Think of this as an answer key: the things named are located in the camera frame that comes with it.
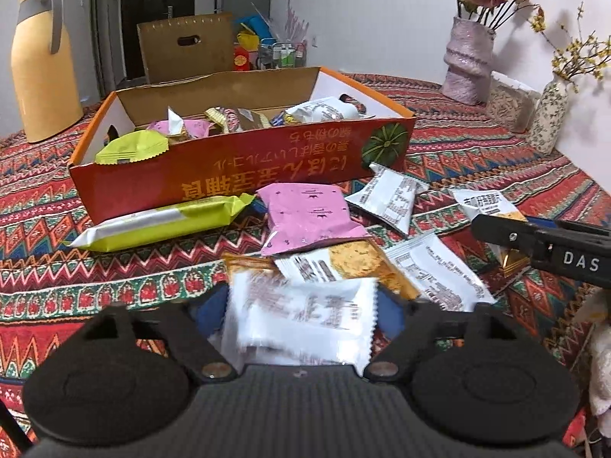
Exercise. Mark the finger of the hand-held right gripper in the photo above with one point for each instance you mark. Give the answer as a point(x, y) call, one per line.
point(506, 236)
point(577, 229)

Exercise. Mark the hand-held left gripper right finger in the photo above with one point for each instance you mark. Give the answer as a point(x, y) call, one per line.
point(389, 310)

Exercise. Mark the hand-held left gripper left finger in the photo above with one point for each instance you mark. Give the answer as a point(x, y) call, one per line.
point(210, 307)

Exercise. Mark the orange cardboard box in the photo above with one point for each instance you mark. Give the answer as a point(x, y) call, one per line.
point(238, 171)

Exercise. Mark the grey striped-edge snack packet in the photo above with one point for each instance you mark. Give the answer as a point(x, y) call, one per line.
point(222, 119)

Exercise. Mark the person's right forearm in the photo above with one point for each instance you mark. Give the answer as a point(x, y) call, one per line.
point(601, 343)

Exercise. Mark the white orange snack packet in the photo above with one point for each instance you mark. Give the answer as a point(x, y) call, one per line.
point(482, 203)

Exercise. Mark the orange gold snack packet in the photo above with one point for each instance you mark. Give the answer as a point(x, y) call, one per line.
point(248, 262)

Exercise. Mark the white cookie snack packet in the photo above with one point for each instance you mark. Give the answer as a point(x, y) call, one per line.
point(334, 260)

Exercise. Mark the long green white snack packet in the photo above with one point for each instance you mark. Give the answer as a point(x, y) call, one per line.
point(157, 224)

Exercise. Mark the floral white vase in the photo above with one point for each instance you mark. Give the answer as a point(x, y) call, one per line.
point(549, 119)

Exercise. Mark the pink snack packet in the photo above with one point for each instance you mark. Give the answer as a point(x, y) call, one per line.
point(310, 219)
point(191, 129)

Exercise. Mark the woven tissue box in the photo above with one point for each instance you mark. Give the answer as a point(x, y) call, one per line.
point(510, 102)

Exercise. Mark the yellow flower branches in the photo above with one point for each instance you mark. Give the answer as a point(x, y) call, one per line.
point(580, 57)

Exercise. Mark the pink ceramic vase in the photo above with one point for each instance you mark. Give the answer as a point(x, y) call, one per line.
point(468, 62)

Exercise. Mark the red box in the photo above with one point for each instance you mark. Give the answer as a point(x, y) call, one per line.
point(241, 59)

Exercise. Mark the metal utility cart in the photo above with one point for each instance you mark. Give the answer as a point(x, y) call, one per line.
point(281, 57)

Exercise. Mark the yellow bag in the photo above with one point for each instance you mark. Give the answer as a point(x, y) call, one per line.
point(248, 40)

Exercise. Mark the blue bag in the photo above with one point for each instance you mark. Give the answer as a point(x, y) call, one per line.
point(255, 26)

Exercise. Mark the dark entrance door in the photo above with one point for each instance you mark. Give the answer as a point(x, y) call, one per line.
point(157, 24)

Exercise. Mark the yellow thermos jug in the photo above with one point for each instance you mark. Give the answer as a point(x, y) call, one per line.
point(43, 71)

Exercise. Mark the pink decorative branches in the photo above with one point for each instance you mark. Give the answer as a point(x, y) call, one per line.
point(296, 21)

